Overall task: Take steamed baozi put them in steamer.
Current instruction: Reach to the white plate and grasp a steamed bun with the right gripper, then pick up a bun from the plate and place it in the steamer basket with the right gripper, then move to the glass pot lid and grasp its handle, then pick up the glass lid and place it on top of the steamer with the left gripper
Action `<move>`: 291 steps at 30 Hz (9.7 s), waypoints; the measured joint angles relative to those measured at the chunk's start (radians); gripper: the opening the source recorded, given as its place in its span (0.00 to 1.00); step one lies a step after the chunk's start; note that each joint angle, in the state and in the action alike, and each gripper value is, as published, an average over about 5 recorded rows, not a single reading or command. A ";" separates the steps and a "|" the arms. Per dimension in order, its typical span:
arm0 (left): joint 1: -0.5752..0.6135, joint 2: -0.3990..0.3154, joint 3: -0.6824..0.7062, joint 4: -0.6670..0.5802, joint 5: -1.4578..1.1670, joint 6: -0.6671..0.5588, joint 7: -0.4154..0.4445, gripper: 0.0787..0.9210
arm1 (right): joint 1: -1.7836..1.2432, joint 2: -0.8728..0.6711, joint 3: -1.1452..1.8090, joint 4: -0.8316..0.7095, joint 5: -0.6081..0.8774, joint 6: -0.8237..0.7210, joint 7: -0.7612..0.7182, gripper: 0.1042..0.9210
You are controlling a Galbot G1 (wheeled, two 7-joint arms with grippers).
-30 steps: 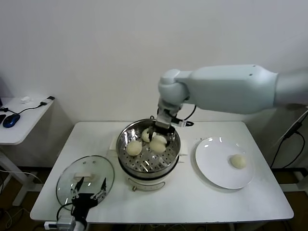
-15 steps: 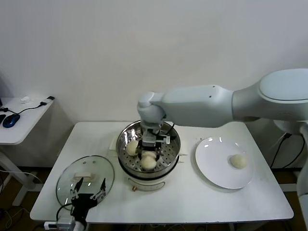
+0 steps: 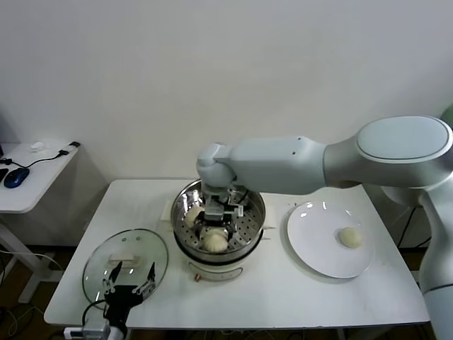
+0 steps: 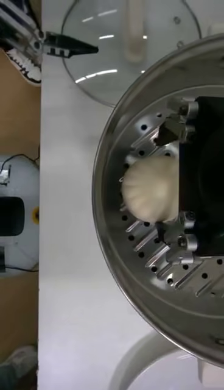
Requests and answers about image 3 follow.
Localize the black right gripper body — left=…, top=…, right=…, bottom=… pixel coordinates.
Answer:
left=204, top=193, right=231, bottom=226

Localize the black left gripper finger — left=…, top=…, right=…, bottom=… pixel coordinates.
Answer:
left=132, top=261, right=156, bottom=295
left=102, top=261, right=123, bottom=293

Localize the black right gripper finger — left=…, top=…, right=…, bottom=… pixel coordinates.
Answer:
left=222, top=221, right=237, bottom=242
left=190, top=215, right=208, bottom=239

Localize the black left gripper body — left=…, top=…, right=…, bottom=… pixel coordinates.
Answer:
left=103, top=285, right=146, bottom=325

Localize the white steamed baozi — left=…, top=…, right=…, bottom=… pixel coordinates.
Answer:
left=336, top=227, right=364, bottom=249
left=184, top=207, right=206, bottom=230
left=200, top=232, right=229, bottom=253

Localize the round glass pot lid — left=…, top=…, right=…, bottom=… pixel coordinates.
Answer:
left=82, top=228, right=170, bottom=305

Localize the perforated steel steamer basket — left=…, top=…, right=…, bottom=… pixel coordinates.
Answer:
left=170, top=178, right=266, bottom=256

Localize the white electric cooker base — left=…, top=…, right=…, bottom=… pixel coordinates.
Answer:
left=161, top=200, right=277, bottom=283

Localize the white round plate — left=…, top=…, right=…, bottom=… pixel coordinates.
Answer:
left=285, top=201, right=375, bottom=279

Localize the white side desk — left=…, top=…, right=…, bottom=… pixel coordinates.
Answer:
left=0, top=142, right=81, bottom=305

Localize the blue computer mouse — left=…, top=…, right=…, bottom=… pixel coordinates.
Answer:
left=3, top=168, right=31, bottom=189

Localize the pale green appliance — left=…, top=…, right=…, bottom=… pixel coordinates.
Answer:
left=438, top=106, right=453, bottom=127

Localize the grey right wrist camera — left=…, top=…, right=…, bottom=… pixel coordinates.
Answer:
left=228, top=191, right=245, bottom=217

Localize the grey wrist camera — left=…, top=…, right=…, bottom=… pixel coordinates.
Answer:
left=62, top=320, right=109, bottom=339
left=228, top=191, right=245, bottom=217

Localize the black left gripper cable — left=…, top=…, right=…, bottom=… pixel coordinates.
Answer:
left=81, top=299, right=107, bottom=323

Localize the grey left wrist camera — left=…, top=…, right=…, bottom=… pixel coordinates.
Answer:
left=62, top=320, right=109, bottom=339

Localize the black desk cable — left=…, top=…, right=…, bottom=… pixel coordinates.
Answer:
left=0, top=150, right=70, bottom=170

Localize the black cable with power adapter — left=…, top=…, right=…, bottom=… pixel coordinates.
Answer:
left=398, top=208, right=431, bottom=249

